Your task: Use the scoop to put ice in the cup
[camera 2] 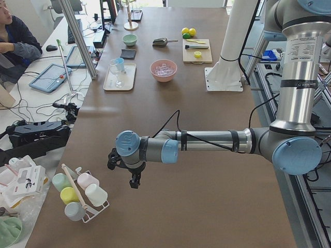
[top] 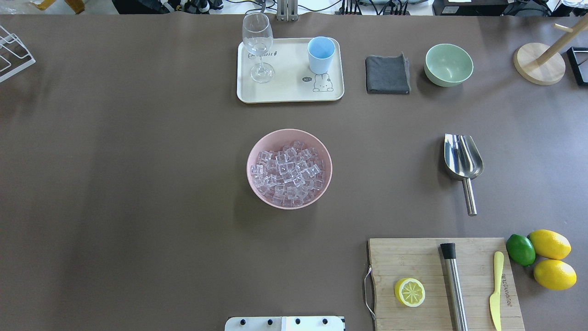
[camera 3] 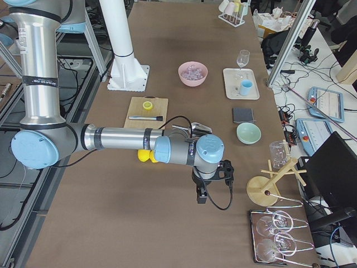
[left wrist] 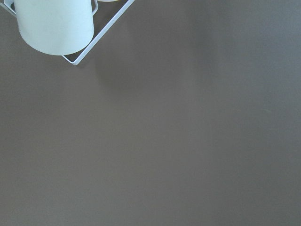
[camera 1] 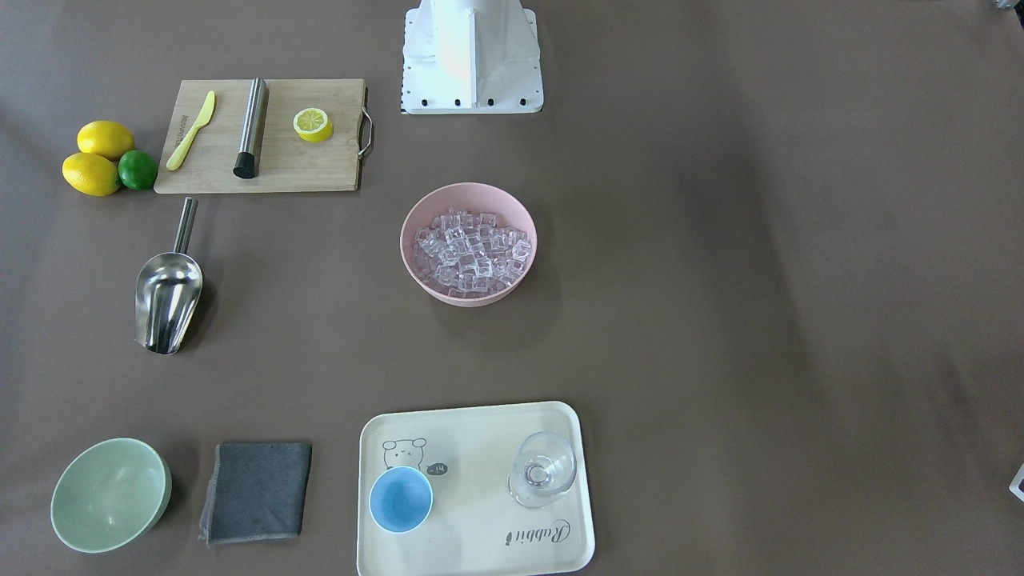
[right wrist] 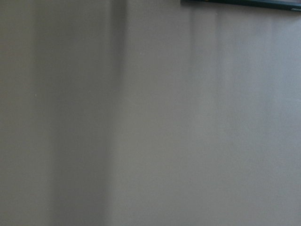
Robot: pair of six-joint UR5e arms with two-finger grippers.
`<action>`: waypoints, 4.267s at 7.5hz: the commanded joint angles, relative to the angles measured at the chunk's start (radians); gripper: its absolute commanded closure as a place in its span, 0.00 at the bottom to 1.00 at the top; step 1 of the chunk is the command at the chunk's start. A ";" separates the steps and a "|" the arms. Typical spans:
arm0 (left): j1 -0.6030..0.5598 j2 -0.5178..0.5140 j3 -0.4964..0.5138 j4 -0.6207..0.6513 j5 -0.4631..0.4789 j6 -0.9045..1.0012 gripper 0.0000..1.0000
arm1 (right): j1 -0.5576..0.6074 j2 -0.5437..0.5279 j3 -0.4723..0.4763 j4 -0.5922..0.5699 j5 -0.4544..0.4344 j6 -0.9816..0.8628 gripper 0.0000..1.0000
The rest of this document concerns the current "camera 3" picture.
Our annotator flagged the clear glass mug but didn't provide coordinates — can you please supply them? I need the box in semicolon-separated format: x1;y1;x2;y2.
269;140;291;169

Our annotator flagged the pink bowl with ice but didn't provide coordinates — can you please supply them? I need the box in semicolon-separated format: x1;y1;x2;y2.
178;61;208;87

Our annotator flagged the lemon half slice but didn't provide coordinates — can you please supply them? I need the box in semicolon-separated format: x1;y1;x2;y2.
142;101;153;111

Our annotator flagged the white cup rack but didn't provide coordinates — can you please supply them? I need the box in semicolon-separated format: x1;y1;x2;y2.
218;2;249;27

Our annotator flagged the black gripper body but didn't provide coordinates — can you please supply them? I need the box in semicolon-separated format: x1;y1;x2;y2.
192;160;234;191

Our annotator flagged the wooden cutting board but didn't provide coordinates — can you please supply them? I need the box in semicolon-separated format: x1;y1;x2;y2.
124;97;168;129

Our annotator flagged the black glass rack tray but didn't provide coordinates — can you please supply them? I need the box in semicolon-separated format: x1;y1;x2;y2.
249;199;319;267

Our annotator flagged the blue cup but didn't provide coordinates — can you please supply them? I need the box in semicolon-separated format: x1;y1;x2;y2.
240;79;253;96

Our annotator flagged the clear wine glass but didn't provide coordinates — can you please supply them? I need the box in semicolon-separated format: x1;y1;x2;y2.
235;50;250;80

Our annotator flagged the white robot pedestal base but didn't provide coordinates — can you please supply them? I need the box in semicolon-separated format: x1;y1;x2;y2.
100;0;149;92

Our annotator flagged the metal ice scoop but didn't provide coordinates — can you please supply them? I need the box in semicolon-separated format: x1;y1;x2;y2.
172;122;213;137

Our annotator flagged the green bowl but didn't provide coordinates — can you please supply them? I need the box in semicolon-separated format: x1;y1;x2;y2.
237;122;262;145

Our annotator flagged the wooden cup tree stand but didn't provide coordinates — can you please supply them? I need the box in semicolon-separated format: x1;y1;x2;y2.
246;139;307;207

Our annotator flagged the cream serving tray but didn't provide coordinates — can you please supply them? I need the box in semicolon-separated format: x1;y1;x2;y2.
223;68;260;100

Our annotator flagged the mint green cup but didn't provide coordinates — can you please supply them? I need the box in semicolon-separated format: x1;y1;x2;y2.
240;4;248;16

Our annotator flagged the yellow cup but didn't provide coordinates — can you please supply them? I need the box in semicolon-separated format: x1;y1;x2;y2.
233;0;242;13

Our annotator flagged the yellow lemon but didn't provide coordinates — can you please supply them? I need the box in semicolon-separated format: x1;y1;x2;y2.
137;149;151;162
149;151;158;163

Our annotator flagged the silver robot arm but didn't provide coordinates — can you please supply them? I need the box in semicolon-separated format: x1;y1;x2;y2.
8;1;234;204

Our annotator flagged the grey folded cloth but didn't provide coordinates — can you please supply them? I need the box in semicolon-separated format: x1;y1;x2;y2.
233;107;255;124

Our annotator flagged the pink cup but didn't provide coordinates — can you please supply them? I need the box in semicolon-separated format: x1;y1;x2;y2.
219;0;235;16

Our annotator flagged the steel muddler black tip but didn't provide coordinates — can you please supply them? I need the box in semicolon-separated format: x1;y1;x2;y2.
128;116;163;121

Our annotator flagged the aluminium frame post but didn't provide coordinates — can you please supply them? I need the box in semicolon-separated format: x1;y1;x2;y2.
266;0;316;88

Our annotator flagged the black monitor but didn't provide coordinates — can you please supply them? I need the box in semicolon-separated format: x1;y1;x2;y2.
304;132;356;240

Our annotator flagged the blue teach pendant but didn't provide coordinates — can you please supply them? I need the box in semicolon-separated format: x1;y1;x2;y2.
296;118;332;156
307;87;345;123

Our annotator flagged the hanging wine glass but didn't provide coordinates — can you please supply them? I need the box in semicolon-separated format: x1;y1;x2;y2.
256;232;297;263
255;210;293;237

